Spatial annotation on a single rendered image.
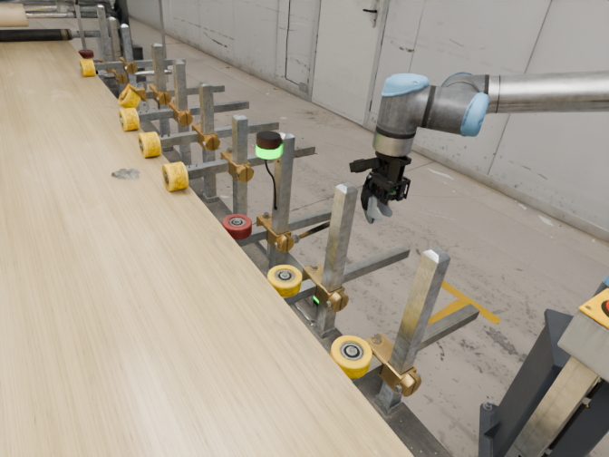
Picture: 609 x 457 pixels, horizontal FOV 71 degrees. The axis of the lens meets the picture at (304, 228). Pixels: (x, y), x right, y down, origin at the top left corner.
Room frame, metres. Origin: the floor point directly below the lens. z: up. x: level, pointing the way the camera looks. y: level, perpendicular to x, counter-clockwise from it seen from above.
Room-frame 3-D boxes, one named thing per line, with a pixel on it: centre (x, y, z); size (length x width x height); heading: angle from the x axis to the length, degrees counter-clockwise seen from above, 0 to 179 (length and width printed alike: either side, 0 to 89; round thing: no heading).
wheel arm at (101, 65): (2.26, 0.95, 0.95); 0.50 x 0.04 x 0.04; 127
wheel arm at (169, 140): (1.45, 0.35, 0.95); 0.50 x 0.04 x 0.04; 127
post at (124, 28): (2.19, 0.97, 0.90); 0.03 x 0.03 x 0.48; 37
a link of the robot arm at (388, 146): (0.94, -0.18, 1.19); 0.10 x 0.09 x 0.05; 128
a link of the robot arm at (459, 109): (0.92, -0.30, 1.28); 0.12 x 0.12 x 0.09; 76
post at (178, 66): (1.59, 0.52, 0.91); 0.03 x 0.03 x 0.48; 37
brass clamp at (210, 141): (1.41, 0.38, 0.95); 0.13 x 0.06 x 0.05; 37
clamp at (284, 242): (1.01, 0.09, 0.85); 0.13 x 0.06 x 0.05; 37
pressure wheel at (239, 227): (0.96, 0.18, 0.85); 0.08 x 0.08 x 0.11
